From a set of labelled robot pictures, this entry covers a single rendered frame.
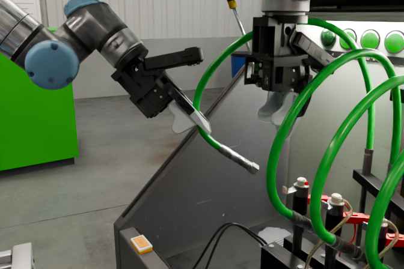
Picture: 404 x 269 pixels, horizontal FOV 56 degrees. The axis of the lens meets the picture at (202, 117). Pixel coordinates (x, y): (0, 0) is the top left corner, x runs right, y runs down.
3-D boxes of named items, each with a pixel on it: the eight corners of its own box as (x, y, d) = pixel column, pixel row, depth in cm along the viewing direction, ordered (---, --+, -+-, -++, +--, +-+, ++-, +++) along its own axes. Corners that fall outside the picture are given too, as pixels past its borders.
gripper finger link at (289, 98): (263, 144, 65) (266, 90, 62) (288, 138, 68) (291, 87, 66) (276, 149, 62) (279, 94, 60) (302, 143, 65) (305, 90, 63)
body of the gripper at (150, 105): (157, 119, 78) (117, 77, 79) (187, 90, 78) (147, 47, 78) (149, 121, 71) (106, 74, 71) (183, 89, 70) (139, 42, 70)
